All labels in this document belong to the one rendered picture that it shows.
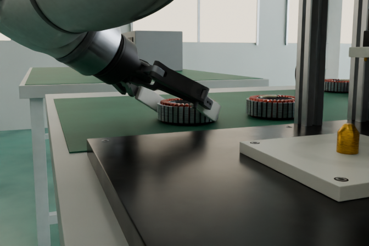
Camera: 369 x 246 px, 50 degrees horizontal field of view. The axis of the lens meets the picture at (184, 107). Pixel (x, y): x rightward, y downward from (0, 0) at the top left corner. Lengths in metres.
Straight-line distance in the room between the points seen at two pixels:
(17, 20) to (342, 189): 0.37
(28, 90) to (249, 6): 4.21
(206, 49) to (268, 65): 0.96
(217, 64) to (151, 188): 4.96
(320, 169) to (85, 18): 0.26
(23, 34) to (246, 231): 0.35
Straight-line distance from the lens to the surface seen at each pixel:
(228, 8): 5.34
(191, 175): 0.35
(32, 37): 0.50
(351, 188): 0.31
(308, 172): 0.33
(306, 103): 0.59
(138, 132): 0.63
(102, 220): 0.32
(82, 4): 0.39
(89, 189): 0.39
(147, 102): 0.74
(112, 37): 0.55
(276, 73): 5.70
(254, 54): 5.51
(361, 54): 0.42
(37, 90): 1.62
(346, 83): 1.30
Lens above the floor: 0.88
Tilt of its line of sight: 8 degrees down
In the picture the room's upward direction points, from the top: straight up
